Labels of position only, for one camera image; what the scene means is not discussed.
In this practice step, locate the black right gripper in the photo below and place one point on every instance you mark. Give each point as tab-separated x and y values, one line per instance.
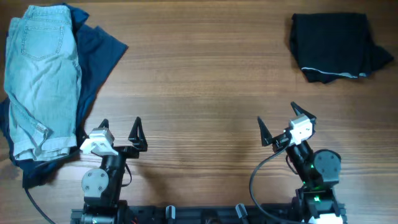
280	140

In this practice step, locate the light blue denim shorts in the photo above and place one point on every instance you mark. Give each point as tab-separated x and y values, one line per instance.
43	83

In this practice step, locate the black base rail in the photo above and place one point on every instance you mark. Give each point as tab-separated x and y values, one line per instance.
239	213

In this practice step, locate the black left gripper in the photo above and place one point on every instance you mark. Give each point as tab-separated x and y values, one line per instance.
138	142

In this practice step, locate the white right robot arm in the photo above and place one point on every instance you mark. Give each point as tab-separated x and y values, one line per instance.
319	171

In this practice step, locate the navy blue garment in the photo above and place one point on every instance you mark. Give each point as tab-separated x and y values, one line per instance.
98	54

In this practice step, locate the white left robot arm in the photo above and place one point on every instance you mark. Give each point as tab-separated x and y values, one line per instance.
102	186

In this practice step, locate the black shorts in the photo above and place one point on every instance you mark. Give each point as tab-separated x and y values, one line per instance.
329	46

